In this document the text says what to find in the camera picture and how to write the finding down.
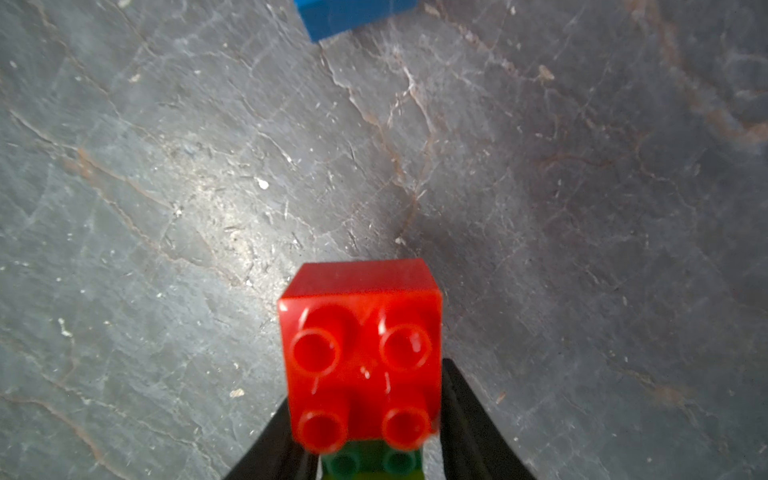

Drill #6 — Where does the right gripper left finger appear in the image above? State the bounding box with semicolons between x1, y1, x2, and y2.
223;398;319;480

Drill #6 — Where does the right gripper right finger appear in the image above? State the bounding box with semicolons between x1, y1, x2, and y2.
440;358;534;480

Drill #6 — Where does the small red lego brick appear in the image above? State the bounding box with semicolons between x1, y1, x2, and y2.
277;258;442;454

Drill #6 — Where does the dark green long lego brick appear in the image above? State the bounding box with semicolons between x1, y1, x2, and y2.
320;440;425;480

